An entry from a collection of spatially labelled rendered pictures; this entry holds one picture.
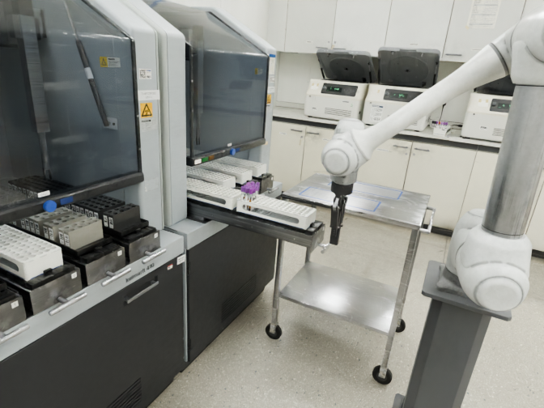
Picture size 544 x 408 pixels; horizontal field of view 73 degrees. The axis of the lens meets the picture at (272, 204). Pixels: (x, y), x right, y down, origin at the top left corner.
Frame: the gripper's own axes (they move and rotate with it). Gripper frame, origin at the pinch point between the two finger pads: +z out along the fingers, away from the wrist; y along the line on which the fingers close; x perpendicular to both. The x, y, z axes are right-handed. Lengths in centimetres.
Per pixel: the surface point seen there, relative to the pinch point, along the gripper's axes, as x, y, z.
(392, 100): -27, -231, -34
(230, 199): -42.1, 4.9, -5.5
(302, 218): -11.3, 5.0, -5.5
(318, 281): -18, -49, 52
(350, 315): 5, -30, 52
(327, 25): -106, -258, -96
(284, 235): -16.9, 6.6, 2.5
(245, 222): -33.6, 6.6, 1.3
